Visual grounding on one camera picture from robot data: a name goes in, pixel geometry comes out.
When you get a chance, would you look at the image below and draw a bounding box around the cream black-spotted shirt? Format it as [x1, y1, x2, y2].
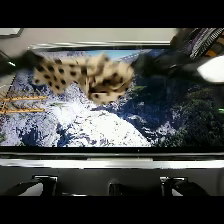
[31, 53, 136, 105]

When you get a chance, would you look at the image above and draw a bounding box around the heap of clothes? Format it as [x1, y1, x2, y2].
[169, 28, 224, 60]

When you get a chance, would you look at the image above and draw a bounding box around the wooden rack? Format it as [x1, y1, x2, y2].
[0, 74, 48, 116]

